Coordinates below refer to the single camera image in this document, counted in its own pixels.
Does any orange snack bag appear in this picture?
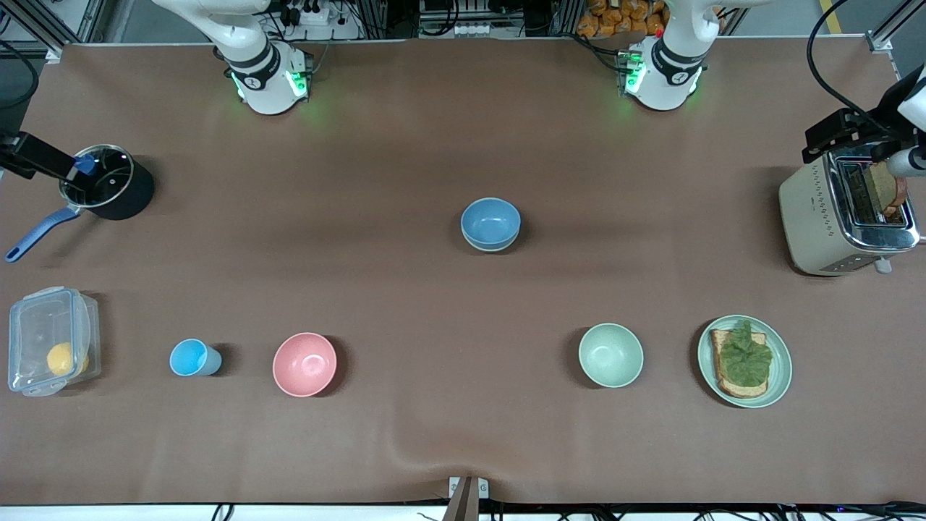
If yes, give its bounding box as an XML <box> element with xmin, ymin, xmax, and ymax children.
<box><xmin>577</xmin><ymin>0</ymin><xmax>670</xmax><ymax>38</ymax></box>

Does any white power strip with plugs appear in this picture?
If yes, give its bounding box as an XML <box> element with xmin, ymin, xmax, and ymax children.
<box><xmin>279</xmin><ymin>0</ymin><xmax>330</xmax><ymax>27</ymax></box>

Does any green lettuce leaf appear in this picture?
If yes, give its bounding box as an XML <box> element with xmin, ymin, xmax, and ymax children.
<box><xmin>718</xmin><ymin>319</ymin><xmax>773</xmax><ymax>386</ymax></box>

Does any pink bowl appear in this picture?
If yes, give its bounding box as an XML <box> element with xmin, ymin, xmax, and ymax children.
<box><xmin>273</xmin><ymin>332</ymin><xmax>338</xmax><ymax>397</ymax></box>

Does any yellow lemon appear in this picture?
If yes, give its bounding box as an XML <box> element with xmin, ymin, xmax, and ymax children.
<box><xmin>47</xmin><ymin>342</ymin><xmax>89</xmax><ymax>377</ymax></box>

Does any brown table cloth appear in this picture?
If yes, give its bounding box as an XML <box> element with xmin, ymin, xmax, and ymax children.
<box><xmin>0</xmin><ymin>38</ymin><xmax>926</xmax><ymax>505</ymax></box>

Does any toasted bread slice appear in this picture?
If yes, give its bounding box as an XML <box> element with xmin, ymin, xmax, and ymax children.
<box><xmin>710</xmin><ymin>329</ymin><xmax>769</xmax><ymax>399</ymax></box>

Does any glass lid blue knob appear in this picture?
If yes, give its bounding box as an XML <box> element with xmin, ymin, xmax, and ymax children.
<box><xmin>59</xmin><ymin>145</ymin><xmax>135</xmax><ymax>208</ymax></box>

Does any green plate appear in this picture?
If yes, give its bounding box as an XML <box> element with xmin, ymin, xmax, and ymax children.
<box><xmin>697</xmin><ymin>315</ymin><xmax>793</xmax><ymax>409</ymax></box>

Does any blue bowl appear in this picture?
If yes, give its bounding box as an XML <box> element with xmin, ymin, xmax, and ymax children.
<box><xmin>461</xmin><ymin>198</ymin><xmax>522</xmax><ymax>247</ymax></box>

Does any beige chrome toaster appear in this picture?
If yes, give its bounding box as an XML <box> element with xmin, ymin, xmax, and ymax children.
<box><xmin>779</xmin><ymin>143</ymin><xmax>921</xmax><ymax>276</ymax></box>

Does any black pot blue handle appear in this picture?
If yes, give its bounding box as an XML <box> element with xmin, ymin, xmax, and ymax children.
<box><xmin>5</xmin><ymin>144</ymin><xmax>156</xmax><ymax>263</ymax></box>

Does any metal table edge bracket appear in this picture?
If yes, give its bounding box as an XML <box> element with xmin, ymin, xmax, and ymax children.
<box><xmin>449</xmin><ymin>476</ymin><xmax>489</xmax><ymax>521</ymax></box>

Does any light blue cup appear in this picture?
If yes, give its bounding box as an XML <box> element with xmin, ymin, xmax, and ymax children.
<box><xmin>169</xmin><ymin>339</ymin><xmax>223</xmax><ymax>377</ymax></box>

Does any green bowl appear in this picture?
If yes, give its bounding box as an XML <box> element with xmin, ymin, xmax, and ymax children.
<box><xmin>579</xmin><ymin>323</ymin><xmax>644</xmax><ymax>389</ymax></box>
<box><xmin>462</xmin><ymin>228</ymin><xmax>521</xmax><ymax>253</ymax></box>

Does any brown toast slice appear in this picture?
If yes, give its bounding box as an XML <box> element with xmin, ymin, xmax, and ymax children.
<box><xmin>868</xmin><ymin>161</ymin><xmax>908</xmax><ymax>219</ymax></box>

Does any clear plastic food container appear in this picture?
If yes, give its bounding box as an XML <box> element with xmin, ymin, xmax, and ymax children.
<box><xmin>8</xmin><ymin>287</ymin><xmax>101</xmax><ymax>397</ymax></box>

